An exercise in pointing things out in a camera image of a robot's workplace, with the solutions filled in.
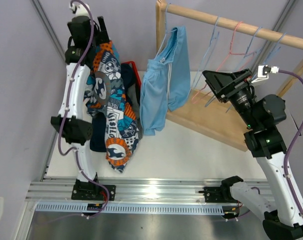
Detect red plastic bin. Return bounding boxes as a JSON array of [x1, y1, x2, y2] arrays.
[[121, 61, 142, 93]]

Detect wooden clothes rack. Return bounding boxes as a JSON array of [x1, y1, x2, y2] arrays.
[[155, 0, 303, 152]]

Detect light blue wire hanger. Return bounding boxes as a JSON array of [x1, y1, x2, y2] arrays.
[[237, 32, 287, 80]]

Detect aluminium corner post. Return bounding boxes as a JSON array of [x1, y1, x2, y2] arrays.
[[30, 0, 65, 62], [251, 0, 300, 73]]

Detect right aluminium corner post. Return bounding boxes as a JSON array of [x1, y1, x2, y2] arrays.
[[251, 0, 300, 73]]

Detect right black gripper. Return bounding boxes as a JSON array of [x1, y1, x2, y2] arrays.
[[202, 68, 260, 129]]

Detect navy blue shorts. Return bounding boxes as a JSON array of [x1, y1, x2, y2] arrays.
[[89, 63, 140, 153]]

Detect aluminium mounting rail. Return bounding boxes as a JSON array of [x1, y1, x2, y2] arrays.
[[24, 176, 272, 204]]

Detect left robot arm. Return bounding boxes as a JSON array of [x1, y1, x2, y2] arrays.
[[50, 16, 116, 201]]

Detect blue hanger of grey shorts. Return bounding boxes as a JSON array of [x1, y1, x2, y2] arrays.
[[204, 26, 265, 108]]

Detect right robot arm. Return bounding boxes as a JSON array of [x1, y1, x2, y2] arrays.
[[202, 65, 303, 240]]

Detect perforated cable duct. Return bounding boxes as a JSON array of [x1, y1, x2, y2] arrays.
[[35, 201, 224, 216]]

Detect blue hanger of patterned shorts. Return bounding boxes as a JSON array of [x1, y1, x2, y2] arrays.
[[191, 15, 221, 89]]

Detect grey shorts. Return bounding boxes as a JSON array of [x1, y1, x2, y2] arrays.
[[127, 83, 143, 140]]

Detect colourful patterned shorts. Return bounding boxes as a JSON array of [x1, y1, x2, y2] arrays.
[[84, 41, 141, 173]]

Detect left aluminium corner post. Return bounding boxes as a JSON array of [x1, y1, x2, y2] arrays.
[[30, 0, 65, 62]]

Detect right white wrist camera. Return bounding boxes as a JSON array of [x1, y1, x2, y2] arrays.
[[251, 65, 280, 86]]

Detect pink hanger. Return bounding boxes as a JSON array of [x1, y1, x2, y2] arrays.
[[191, 21, 258, 104]]

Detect light blue shorts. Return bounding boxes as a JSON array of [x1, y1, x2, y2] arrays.
[[140, 26, 191, 136]]

